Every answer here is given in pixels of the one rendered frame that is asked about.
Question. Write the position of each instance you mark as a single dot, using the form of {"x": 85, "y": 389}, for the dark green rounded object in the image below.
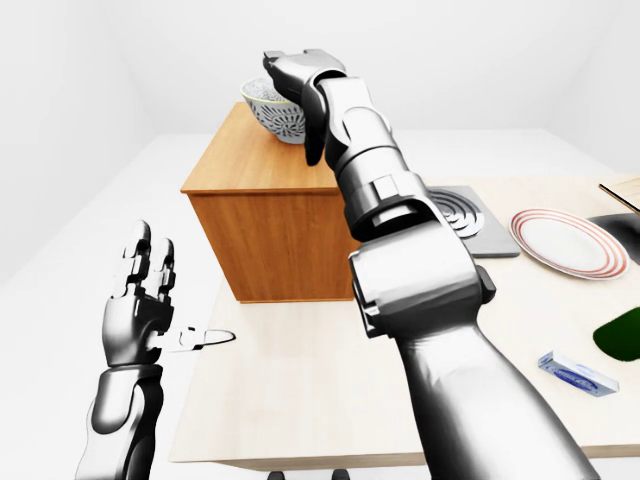
{"x": 622, "y": 337}

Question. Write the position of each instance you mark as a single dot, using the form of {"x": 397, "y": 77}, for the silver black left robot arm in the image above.
{"x": 112, "y": 415}

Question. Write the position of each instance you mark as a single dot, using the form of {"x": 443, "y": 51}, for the wooden cabinet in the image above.
{"x": 275, "y": 230}

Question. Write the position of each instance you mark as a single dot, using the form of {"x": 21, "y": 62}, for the patterned white grey bowl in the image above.
{"x": 272, "y": 112}

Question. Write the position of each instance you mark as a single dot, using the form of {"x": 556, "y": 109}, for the black flat object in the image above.
{"x": 617, "y": 225}

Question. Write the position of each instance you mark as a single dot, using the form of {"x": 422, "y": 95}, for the flat grey stove plate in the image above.
{"x": 492, "y": 237}

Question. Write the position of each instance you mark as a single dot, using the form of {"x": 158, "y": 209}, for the small dark shape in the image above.
{"x": 276, "y": 475}
{"x": 341, "y": 475}

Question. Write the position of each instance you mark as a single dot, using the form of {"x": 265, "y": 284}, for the white plate with red rings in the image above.
{"x": 565, "y": 242}

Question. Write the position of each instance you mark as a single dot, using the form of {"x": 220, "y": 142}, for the blue and white box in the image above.
{"x": 577, "y": 374}

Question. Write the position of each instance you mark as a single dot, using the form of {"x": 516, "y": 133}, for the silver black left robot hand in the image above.
{"x": 125, "y": 325}

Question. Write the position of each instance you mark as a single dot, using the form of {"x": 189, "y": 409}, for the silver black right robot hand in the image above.
{"x": 300, "y": 67}

